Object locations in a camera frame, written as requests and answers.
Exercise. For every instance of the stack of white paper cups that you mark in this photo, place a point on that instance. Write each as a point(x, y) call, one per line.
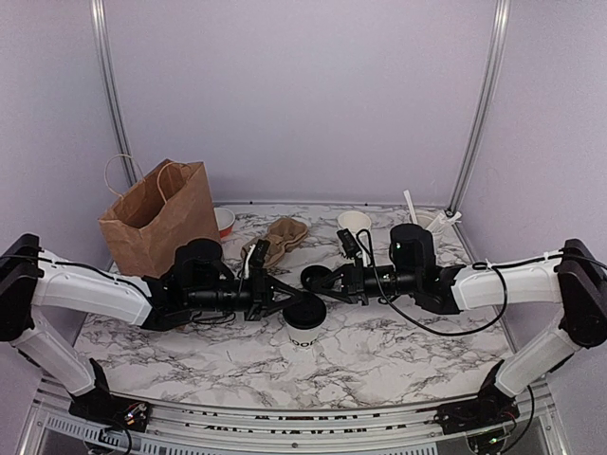
point(354, 221)

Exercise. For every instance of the left aluminium frame post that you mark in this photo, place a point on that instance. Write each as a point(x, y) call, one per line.
point(101, 36)

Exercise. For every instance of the brown paper bag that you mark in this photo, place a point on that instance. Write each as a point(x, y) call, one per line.
point(166, 209)

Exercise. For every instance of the aluminium front rail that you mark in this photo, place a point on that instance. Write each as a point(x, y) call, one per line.
point(178, 428)

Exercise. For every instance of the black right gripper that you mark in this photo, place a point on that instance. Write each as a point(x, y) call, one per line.
point(354, 284)

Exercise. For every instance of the black cup lid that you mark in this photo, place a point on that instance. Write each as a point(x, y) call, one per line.
point(308, 314)

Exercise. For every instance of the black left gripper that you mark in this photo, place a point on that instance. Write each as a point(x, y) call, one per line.
point(262, 295)

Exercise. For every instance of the right aluminium frame post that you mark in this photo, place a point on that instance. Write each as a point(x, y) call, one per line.
point(489, 82)

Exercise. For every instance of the white wrapped straw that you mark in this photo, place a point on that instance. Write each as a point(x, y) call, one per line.
point(410, 206)

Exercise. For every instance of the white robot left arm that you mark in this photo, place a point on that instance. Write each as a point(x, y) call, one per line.
point(198, 287)

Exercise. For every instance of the white paper coffee cup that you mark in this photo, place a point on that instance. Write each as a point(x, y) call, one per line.
point(304, 338)

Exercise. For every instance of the aluminium frame post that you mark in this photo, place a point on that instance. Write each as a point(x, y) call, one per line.
point(101, 36)
point(489, 82)

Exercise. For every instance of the orange white bowl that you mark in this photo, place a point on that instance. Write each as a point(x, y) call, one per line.
point(225, 219)

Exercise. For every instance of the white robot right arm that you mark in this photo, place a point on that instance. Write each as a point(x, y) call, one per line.
point(570, 277)

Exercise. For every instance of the stacked cardboard cup carriers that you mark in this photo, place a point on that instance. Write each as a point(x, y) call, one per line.
point(284, 235)

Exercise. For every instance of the white wrapped utensil packet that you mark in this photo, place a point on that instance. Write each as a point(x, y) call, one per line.
point(450, 218)

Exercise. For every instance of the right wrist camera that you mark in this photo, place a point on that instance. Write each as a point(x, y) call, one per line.
point(349, 246)

